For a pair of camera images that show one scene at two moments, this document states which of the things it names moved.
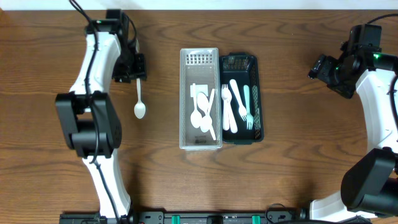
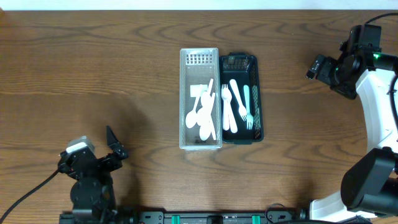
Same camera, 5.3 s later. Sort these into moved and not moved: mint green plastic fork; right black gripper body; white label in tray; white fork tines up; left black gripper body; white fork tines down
Moved: left black gripper body
Not moved: mint green plastic fork; white fork tines up; white label in tray; right black gripper body; white fork tines down
